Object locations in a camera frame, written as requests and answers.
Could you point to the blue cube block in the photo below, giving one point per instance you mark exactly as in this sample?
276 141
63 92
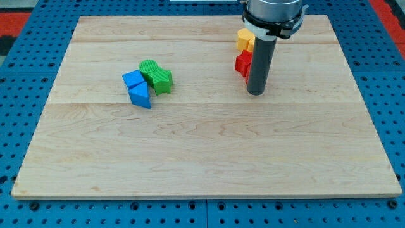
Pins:
132 79

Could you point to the green star block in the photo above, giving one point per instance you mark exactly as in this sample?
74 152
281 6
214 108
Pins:
161 81

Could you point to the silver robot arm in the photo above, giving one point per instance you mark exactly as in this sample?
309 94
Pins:
269 20

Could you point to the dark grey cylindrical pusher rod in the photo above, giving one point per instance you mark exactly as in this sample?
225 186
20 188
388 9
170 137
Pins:
260 66

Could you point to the red block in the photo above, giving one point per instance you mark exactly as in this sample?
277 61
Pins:
243 64

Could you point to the black and white clamp collar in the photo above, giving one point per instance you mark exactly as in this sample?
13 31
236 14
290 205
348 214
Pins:
267 21

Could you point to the green cylinder block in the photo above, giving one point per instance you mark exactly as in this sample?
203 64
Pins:
146 67

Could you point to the blue triangular block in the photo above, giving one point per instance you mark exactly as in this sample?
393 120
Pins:
139 95

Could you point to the wooden board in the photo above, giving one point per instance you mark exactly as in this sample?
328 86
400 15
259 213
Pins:
309 135

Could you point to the yellow block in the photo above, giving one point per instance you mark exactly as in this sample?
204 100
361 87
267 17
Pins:
245 40

